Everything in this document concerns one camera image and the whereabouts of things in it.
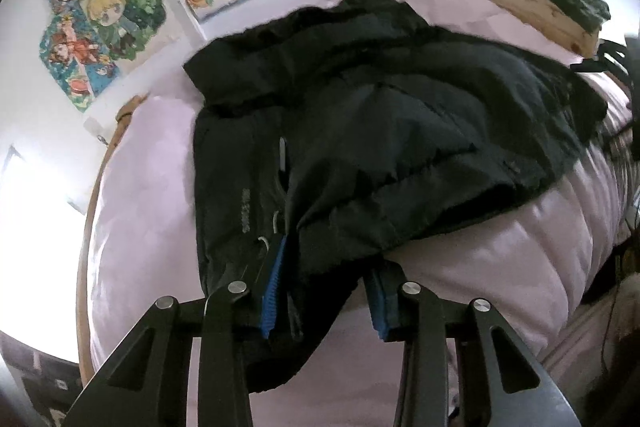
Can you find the pink blanket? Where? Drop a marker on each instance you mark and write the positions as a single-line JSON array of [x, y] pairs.
[[150, 187]]

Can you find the black puffer jacket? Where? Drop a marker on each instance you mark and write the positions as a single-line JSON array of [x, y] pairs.
[[400, 132]]

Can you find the striped cloth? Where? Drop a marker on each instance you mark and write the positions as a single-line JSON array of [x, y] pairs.
[[622, 147]]

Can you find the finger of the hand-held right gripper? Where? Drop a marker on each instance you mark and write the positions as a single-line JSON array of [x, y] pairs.
[[612, 57]]

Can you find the wooden bed frame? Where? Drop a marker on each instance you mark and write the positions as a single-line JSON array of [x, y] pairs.
[[540, 14]]

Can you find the blond figure green drawing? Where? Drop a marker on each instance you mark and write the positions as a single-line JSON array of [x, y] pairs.
[[127, 9]]

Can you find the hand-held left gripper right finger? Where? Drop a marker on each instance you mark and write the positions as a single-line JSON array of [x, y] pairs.
[[382, 309]]

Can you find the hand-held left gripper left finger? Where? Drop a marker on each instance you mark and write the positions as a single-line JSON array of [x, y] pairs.
[[272, 294]]

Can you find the red-haired figure blue drawing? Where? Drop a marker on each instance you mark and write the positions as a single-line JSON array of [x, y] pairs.
[[77, 62]]

